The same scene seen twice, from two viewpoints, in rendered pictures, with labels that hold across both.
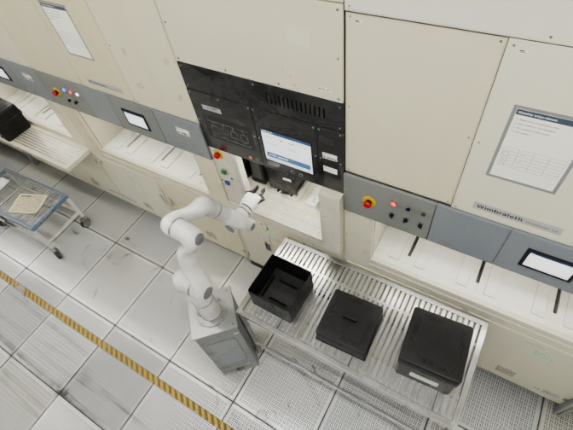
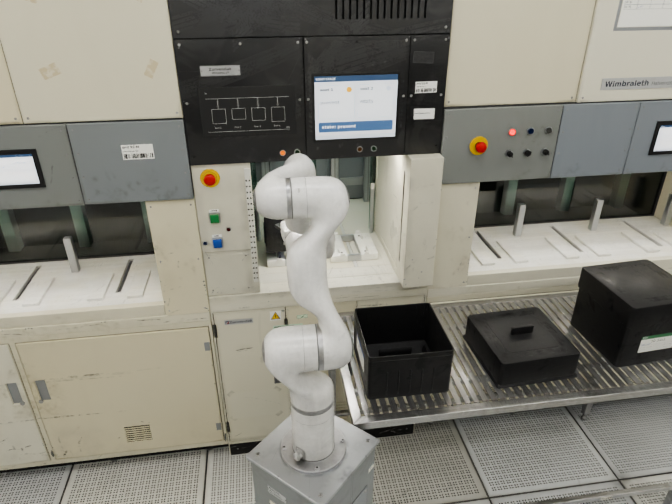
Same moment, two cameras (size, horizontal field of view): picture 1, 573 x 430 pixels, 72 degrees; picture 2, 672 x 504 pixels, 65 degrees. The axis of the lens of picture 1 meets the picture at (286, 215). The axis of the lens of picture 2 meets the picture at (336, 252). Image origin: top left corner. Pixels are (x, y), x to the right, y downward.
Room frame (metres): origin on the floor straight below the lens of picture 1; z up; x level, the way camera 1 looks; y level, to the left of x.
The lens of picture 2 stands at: (0.28, 1.32, 1.99)
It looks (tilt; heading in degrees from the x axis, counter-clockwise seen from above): 28 degrees down; 312
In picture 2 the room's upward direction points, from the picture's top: straight up
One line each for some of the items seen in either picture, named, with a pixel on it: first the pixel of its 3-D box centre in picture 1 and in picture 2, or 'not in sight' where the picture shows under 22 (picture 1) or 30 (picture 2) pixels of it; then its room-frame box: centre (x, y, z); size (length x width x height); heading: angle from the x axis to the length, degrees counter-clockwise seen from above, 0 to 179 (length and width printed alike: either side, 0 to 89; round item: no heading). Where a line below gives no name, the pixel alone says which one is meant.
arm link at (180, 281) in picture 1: (192, 287); (298, 366); (1.09, 0.58, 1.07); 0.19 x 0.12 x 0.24; 50
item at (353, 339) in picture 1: (350, 322); (519, 341); (0.82, -0.23, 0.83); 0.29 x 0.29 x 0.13; 54
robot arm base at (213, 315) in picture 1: (207, 305); (313, 424); (1.07, 0.56, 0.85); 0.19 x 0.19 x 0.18
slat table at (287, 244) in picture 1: (355, 339); (497, 419); (0.86, -0.28, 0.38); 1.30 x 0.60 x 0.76; 51
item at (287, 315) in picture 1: (281, 287); (400, 348); (1.09, 0.11, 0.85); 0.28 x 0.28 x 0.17; 50
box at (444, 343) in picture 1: (431, 351); (632, 311); (0.57, -0.59, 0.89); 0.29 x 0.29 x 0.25; 55
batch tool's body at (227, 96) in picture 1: (311, 169); (309, 219); (1.87, -0.23, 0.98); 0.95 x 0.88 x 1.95; 141
